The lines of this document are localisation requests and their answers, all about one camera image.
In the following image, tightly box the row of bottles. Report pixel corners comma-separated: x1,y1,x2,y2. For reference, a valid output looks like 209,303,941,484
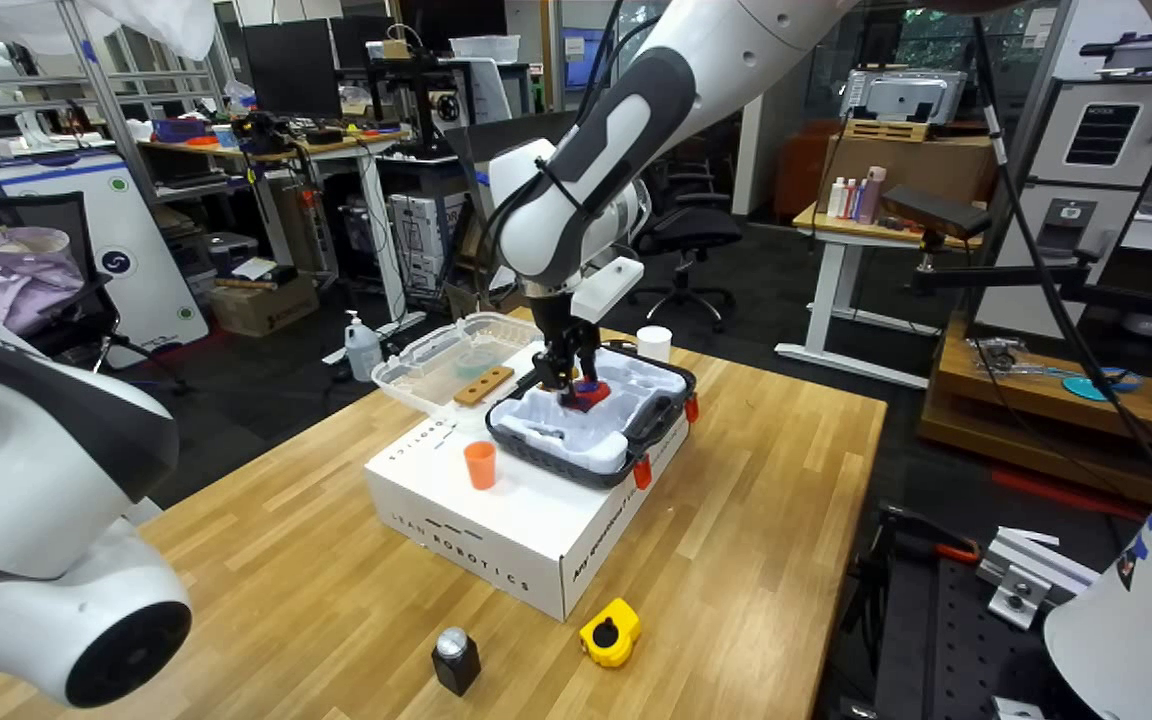
825,165,888,227

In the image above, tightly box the yellow measuring tape toy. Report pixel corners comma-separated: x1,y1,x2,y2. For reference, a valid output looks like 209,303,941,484
578,597,643,669

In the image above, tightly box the white standing desk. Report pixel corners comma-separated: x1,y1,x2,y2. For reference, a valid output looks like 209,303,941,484
774,200,987,391

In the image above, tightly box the white cardboard box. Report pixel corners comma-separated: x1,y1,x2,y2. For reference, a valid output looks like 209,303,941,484
365,340,693,623

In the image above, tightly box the small brown cardboard box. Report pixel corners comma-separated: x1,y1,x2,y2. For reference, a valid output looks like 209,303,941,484
207,274,321,339

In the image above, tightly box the white robot with black cap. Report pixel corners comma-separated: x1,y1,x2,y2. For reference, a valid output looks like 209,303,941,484
0,310,194,711

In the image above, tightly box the black toolbox with white insert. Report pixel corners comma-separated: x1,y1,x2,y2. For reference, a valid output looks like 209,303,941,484
485,347,700,491

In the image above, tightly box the black 3d printer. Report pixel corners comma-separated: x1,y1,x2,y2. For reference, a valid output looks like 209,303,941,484
364,38,471,163

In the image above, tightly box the metal shelf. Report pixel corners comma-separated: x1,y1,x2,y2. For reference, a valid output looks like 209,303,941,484
0,0,239,206

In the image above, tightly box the large brown cardboard box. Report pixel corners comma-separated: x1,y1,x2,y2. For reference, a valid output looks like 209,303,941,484
820,130,999,213

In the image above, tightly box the camera on mount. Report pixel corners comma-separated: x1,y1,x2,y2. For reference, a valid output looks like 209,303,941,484
880,184,1152,323

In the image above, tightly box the stack of white boxes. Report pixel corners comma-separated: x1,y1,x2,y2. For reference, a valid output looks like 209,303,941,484
387,191,469,298

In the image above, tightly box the black office chair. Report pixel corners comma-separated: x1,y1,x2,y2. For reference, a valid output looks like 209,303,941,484
629,150,745,335

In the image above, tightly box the wooden block with holes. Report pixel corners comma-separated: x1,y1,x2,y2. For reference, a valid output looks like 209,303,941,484
452,365,516,408

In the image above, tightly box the white panel with blue stripe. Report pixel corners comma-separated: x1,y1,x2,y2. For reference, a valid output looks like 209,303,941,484
0,148,211,355

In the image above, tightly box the row of monitors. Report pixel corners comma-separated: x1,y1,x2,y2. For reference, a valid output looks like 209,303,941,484
240,14,399,123

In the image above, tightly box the black block with silver knob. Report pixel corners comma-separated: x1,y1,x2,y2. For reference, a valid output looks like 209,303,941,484
430,626,483,698

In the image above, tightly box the clear plastic bin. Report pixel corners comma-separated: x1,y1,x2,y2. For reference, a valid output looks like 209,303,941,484
371,311,544,417

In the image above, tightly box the aluminium bracket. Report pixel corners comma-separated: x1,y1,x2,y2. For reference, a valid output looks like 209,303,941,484
975,526,1103,631

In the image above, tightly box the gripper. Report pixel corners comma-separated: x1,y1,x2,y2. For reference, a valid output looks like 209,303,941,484
519,292,604,403

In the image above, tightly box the white cabinet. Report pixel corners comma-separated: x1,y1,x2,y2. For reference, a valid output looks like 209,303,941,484
974,0,1152,343

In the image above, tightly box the grey appliance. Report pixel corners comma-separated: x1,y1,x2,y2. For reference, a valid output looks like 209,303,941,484
839,67,969,127

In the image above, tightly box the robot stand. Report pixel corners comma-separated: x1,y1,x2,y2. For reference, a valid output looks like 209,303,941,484
821,500,1152,720

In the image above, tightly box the red and blue toy tool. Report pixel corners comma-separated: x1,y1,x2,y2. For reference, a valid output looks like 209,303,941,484
562,377,613,414

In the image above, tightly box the blue disc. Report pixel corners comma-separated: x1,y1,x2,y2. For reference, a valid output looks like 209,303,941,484
1060,367,1144,404

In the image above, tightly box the black cable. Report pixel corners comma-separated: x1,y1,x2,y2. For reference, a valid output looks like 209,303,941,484
969,14,1152,485

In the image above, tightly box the black chair with mesh back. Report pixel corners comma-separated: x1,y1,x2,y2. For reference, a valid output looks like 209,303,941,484
0,192,192,393

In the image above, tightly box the red and black clamp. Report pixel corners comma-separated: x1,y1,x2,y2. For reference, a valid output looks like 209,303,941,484
879,503,983,567

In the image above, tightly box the hand sanitiser pump bottle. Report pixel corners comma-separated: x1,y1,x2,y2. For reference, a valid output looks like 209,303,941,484
343,309,384,384

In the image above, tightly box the small wooden pallet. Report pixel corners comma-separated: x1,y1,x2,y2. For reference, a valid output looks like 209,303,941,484
843,118,933,144

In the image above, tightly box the orange plastic cup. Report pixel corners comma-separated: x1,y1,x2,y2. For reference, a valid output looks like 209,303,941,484
463,440,498,492

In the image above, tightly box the low wooden bench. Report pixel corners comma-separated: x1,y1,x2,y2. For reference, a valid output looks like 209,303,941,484
917,320,1152,507

